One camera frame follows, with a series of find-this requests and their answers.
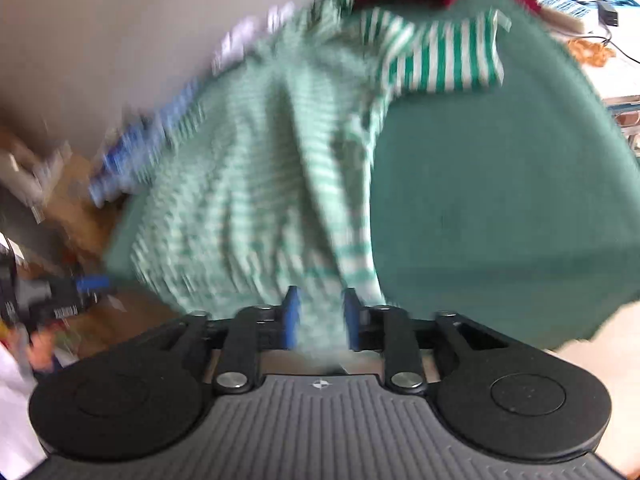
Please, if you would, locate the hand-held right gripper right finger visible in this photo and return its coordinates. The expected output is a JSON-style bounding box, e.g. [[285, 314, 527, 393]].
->
[[342, 287, 506, 396]]

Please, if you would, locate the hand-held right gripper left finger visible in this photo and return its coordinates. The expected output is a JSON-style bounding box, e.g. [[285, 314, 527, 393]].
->
[[144, 285, 302, 396]]

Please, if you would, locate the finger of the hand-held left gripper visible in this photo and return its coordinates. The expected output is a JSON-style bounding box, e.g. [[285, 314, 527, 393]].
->
[[49, 275, 118, 320]]

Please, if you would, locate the green striped shirt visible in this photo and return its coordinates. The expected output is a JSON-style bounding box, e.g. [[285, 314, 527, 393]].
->
[[105, 0, 506, 356]]

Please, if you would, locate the person's left hand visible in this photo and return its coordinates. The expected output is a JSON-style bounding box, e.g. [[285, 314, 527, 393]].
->
[[25, 327, 63, 373]]

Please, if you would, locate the blue patterned cloth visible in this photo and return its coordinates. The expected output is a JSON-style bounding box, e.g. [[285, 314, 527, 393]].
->
[[89, 75, 206, 206]]

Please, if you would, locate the green blanket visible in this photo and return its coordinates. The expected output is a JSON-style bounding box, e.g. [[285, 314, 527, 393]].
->
[[102, 0, 640, 351]]

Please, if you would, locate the white garment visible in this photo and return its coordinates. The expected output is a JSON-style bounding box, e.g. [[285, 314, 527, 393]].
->
[[212, 2, 296, 73]]

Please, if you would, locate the white power strip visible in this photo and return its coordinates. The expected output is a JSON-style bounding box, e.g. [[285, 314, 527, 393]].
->
[[520, 0, 601, 31]]

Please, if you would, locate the orange cord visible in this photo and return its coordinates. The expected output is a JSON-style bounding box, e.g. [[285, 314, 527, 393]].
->
[[567, 35, 616, 68]]

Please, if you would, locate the black cable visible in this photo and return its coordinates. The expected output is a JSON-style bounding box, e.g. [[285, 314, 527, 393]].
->
[[590, 25, 640, 63]]

